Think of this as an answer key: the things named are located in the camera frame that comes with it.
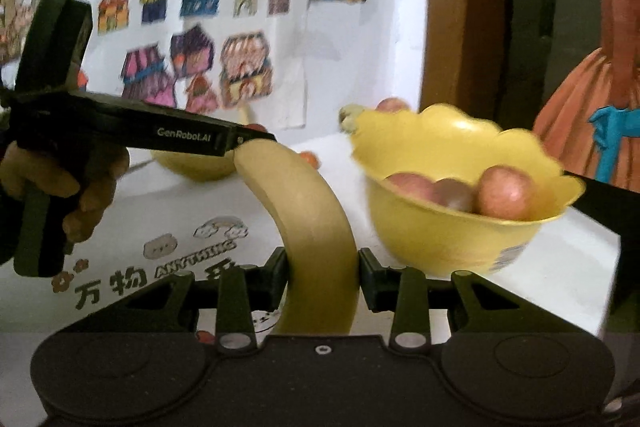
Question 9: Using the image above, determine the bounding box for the yellow banana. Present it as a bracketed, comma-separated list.
[151, 150, 235, 183]
[234, 140, 359, 336]

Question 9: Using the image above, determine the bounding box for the red apple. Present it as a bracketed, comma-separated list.
[475, 165, 536, 221]
[375, 98, 411, 113]

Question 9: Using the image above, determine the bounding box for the reddish apple front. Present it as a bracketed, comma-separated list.
[385, 171, 442, 205]

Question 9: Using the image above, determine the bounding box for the person left hand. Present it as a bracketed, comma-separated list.
[1, 142, 130, 244]

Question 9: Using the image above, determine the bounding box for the small orange fruit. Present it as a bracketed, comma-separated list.
[298, 150, 321, 170]

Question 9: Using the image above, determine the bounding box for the colourful houses drawing sheet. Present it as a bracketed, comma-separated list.
[81, 0, 309, 130]

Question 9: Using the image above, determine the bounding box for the yellow scalloped plastic bowl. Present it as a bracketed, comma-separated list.
[350, 104, 586, 277]

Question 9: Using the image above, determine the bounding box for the brown kiwi fruit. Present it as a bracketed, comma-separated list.
[434, 178, 476, 212]

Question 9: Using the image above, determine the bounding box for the green guava fruit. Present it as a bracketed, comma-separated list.
[338, 103, 366, 134]

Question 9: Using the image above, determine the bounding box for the girl in orange dress poster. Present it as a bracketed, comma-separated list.
[533, 0, 639, 192]

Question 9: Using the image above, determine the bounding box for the red apple by door frame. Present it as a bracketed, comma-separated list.
[375, 98, 411, 113]

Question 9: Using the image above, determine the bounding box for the brown wooden door frame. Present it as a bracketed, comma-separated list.
[420, 0, 511, 119]

